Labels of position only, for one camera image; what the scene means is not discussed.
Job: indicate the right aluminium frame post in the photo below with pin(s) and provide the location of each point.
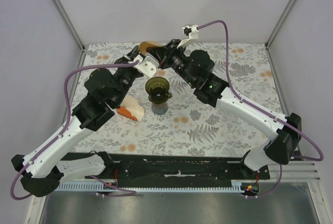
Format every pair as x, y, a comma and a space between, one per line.
280, 22

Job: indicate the left aluminium frame post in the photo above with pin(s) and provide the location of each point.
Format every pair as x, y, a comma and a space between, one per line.
68, 23

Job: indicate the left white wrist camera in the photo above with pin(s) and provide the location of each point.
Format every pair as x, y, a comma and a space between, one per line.
147, 65

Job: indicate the orange coffee filter box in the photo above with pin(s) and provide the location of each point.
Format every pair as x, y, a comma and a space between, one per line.
131, 109

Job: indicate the black mounting base plate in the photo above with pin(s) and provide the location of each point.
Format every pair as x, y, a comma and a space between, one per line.
147, 171

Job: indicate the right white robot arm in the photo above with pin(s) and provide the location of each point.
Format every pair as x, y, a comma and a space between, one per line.
196, 70

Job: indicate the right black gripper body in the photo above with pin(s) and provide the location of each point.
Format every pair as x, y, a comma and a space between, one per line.
175, 58

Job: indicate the aluminium frame post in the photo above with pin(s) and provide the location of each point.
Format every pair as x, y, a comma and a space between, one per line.
280, 22
68, 23

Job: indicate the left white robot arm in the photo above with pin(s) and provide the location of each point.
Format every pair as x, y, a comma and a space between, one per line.
43, 170

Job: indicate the dark glass dripper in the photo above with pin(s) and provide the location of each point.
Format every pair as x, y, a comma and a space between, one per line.
157, 89

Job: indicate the brown paper coffee filter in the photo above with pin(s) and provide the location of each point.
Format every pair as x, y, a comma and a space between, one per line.
147, 44

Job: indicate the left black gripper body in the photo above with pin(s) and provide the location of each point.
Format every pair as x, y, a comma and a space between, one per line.
127, 73

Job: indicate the floral patterned table mat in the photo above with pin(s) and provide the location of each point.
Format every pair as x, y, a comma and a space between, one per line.
190, 127

